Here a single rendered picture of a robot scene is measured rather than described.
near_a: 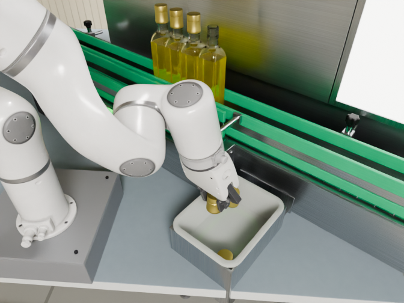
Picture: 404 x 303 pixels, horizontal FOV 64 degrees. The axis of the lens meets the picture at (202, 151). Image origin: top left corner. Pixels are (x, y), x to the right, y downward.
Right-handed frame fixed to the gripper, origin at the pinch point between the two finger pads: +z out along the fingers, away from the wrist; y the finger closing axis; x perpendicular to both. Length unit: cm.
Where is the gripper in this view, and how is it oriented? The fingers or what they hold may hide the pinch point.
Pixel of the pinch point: (215, 196)
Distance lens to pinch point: 66.7
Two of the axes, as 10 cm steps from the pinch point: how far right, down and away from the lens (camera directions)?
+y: -7.5, -4.4, 5.0
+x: -6.4, 6.8, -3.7
